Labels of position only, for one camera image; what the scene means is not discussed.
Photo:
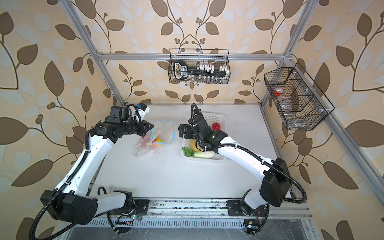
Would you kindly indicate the red capped bottle in basket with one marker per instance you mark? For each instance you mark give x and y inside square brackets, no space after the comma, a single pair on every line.
[278,92]

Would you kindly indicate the white plastic perforated basket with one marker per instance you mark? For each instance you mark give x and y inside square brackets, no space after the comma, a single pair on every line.
[210,118]

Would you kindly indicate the yellow potato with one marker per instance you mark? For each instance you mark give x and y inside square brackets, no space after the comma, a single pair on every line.
[194,146]

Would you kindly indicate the black wire basket wall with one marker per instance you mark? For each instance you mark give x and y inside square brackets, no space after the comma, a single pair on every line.
[304,105]
[216,57]

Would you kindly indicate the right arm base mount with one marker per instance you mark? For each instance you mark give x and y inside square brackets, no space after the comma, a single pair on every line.
[258,216]

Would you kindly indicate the red apple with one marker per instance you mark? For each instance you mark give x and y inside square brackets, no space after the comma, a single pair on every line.
[216,126]
[146,142]

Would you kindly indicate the black wire basket right wall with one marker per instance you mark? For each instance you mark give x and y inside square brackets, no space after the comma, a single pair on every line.
[304,105]

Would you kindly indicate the aluminium frame rail front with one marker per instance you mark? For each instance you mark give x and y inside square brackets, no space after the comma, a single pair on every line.
[213,208]

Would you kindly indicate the black white tool in basket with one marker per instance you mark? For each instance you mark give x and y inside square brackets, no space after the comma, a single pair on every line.
[199,72]

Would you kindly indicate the black wire basket back wall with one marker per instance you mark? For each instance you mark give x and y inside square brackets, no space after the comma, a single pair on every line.
[216,57]

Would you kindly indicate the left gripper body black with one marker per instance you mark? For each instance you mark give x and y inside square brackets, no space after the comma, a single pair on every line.
[133,127]

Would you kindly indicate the white radish green leaves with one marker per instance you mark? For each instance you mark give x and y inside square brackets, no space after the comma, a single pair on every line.
[188,152]

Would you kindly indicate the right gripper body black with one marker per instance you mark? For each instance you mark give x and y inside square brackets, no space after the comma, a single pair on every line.
[190,133]

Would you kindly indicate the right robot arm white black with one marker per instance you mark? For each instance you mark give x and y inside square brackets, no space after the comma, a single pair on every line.
[277,185]

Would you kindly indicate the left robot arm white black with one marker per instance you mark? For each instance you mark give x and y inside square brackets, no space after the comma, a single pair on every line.
[69,201]

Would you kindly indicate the clear zip top bag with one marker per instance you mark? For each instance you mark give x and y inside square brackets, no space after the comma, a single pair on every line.
[162,130]

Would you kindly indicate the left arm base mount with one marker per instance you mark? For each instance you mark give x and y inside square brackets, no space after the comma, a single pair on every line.
[123,219]

